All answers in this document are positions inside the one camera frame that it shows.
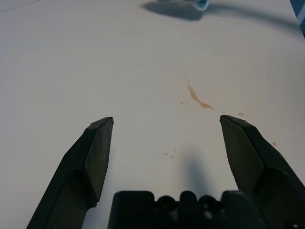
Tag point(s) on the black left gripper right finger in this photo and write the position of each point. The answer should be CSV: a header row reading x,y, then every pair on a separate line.
x,y
250,155

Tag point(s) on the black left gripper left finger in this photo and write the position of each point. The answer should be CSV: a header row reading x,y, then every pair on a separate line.
x,y
76,167

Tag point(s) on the light blue terry rag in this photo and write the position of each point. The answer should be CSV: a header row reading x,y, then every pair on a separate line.
x,y
201,3

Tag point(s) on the brown liquid spill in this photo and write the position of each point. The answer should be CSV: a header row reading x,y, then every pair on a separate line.
x,y
196,98

